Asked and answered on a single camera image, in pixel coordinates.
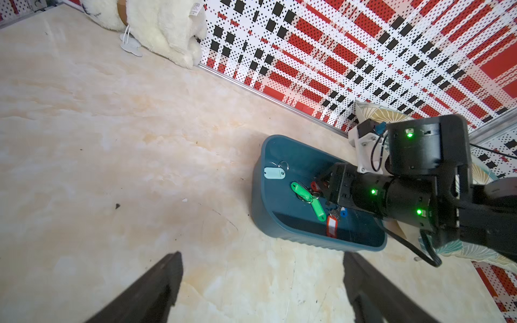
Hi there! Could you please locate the teal plastic storage box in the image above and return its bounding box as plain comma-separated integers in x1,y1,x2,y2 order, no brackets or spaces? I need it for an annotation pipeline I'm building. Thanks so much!
251,135,387,252

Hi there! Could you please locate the fan pattern cushion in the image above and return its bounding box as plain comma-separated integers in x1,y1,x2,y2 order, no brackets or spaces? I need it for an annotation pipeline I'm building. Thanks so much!
354,100,517,269

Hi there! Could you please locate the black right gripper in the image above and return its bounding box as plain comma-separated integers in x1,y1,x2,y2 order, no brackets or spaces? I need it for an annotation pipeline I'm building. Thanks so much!
315,162,434,230

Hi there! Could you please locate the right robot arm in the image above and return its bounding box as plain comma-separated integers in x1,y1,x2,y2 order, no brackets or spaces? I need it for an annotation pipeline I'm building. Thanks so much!
316,114,516,267

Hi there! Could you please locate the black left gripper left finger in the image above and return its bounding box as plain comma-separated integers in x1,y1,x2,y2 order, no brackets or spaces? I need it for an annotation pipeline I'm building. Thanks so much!
88,252,183,322

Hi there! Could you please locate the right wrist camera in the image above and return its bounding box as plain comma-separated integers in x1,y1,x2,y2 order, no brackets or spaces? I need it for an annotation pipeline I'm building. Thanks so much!
348,119,388,174

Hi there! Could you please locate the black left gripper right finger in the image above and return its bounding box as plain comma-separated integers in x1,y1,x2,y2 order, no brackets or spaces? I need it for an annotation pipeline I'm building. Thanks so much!
343,252,437,322

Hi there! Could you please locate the white plush toy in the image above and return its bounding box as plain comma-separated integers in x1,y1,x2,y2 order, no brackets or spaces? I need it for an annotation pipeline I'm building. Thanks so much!
81,0,207,69

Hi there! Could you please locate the red key tag with key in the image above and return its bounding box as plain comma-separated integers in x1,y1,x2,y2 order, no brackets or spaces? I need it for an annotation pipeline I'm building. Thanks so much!
326,215,338,239

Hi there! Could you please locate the light mint key tag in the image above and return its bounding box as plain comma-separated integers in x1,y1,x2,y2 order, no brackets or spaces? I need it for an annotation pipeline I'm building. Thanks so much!
263,161,289,180

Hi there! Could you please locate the green key tag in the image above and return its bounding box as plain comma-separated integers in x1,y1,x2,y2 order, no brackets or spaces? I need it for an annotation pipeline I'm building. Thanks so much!
310,198,327,222
290,182,314,204

